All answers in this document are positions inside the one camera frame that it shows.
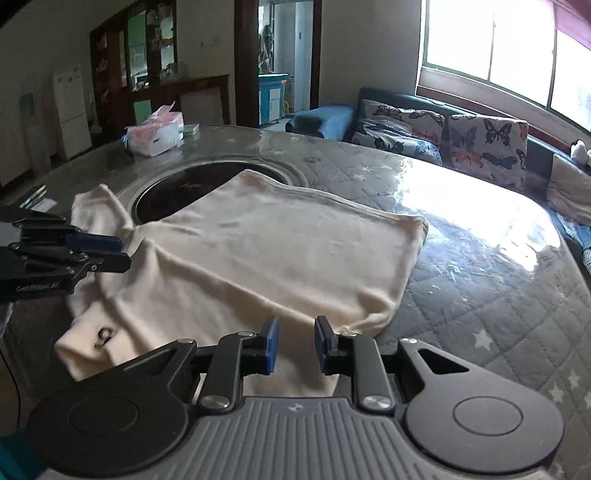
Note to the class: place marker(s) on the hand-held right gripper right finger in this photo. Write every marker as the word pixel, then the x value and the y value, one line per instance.
pixel 322 351

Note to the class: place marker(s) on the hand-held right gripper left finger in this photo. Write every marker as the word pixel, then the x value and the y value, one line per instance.
pixel 270 346

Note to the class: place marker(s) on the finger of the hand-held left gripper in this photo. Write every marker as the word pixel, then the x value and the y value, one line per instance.
pixel 99 242
pixel 111 263

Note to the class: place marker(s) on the cream shirt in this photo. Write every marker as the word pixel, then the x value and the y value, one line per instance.
pixel 258 249

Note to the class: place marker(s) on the white card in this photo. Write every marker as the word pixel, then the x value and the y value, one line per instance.
pixel 44 205

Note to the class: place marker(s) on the pen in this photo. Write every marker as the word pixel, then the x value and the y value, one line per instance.
pixel 34 194

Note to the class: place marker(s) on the round black table hotplate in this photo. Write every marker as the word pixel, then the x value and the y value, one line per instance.
pixel 184 184

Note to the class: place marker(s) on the pink white tissue pack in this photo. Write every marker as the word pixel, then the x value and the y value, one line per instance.
pixel 157 134

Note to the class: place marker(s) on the white refrigerator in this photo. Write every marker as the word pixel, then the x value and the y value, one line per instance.
pixel 71 115

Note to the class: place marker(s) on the small green box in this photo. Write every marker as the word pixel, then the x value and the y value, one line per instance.
pixel 190 130

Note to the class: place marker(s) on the dark wooden display cabinet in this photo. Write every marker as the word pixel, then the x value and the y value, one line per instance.
pixel 115 60

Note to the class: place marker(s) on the dark wooden sideboard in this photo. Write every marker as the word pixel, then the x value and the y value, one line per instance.
pixel 203 85

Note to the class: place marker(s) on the blue cabinet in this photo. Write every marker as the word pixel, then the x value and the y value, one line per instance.
pixel 272 99

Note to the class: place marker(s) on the butterfly print cushion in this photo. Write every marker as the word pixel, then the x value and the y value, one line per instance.
pixel 397 131
pixel 485 147

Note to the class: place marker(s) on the dark sofa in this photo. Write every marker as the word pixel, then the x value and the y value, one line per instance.
pixel 401 99

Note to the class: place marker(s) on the beige cushion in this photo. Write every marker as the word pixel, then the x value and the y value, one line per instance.
pixel 570 189

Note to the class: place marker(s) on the white plush toy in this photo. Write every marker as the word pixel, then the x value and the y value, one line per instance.
pixel 579 151

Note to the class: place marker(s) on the window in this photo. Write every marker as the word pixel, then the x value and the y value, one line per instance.
pixel 498 41

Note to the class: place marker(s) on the dark wooden door frame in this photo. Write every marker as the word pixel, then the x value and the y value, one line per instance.
pixel 244 60

